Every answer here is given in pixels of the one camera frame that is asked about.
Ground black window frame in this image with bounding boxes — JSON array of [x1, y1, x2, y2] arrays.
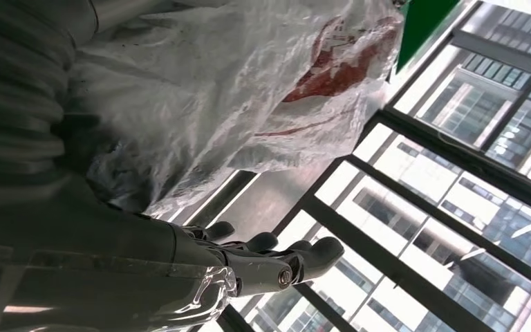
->
[[215, 0, 531, 332]]

